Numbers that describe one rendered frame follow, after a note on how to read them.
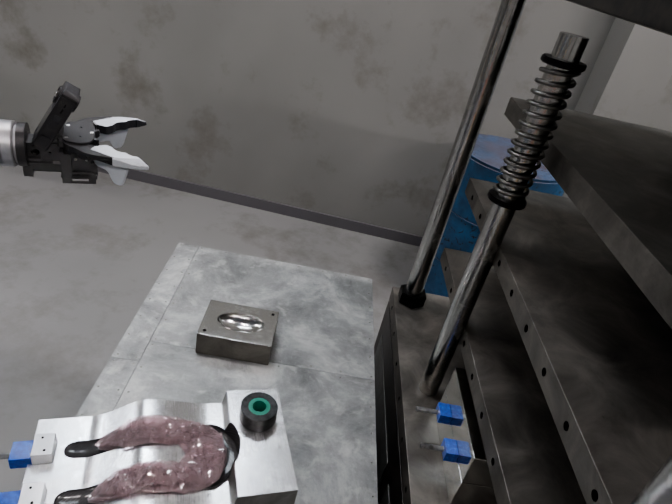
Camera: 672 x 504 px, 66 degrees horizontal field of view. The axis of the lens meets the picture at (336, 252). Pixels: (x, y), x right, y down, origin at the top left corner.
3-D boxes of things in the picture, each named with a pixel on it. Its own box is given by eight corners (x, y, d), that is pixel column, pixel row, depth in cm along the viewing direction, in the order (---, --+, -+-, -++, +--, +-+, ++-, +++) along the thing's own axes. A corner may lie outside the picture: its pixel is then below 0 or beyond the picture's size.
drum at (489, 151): (504, 281, 362) (564, 150, 310) (511, 340, 306) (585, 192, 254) (413, 255, 367) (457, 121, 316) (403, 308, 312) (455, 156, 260)
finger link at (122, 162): (149, 190, 89) (102, 170, 90) (149, 160, 85) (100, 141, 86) (138, 198, 87) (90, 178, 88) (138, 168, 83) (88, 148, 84)
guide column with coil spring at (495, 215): (390, 467, 163) (565, 34, 95) (389, 452, 168) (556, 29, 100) (407, 470, 163) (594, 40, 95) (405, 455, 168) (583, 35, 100)
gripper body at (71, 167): (101, 161, 95) (26, 157, 91) (99, 118, 90) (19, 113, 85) (100, 185, 90) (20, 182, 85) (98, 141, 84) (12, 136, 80)
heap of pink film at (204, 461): (85, 514, 94) (82, 488, 90) (96, 432, 108) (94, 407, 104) (229, 496, 102) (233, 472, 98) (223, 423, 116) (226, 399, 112)
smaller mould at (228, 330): (195, 352, 140) (196, 333, 136) (209, 317, 153) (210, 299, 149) (268, 365, 141) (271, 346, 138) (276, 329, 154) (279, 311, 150)
